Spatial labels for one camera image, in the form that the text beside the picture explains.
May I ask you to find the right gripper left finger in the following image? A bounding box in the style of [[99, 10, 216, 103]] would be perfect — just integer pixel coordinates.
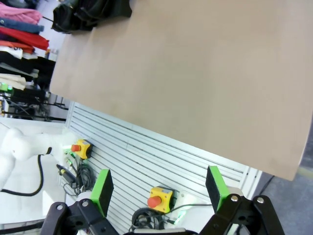
[[40, 168, 118, 235]]

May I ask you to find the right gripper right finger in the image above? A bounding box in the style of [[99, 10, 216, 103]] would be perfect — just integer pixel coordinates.
[[199, 165, 286, 235]]

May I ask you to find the black shoe stand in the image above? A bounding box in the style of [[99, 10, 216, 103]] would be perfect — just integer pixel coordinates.
[[52, 0, 133, 34]]

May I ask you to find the yellow emergency stop button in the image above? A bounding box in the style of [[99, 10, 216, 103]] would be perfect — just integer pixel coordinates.
[[71, 139, 93, 160], [147, 186, 174, 213]]

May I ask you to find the black garment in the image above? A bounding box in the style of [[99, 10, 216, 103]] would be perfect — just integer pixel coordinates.
[[0, 50, 57, 86]]

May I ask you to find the beige garment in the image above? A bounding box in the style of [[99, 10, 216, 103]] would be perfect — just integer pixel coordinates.
[[0, 72, 27, 91]]

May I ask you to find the white garment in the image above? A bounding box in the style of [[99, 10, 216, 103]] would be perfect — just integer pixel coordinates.
[[0, 47, 24, 60]]

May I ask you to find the red garment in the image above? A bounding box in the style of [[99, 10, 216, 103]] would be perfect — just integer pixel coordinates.
[[0, 25, 50, 51]]

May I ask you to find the blue denim garment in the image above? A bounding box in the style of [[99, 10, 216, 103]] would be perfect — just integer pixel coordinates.
[[0, 17, 45, 34]]

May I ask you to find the black coiled cable bundle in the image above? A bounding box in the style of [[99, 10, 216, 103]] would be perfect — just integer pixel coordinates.
[[63, 156, 95, 196], [131, 207, 173, 232]]

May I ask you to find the aluminium slotted base plate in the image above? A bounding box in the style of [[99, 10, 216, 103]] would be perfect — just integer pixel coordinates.
[[57, 101, 264, 235]]

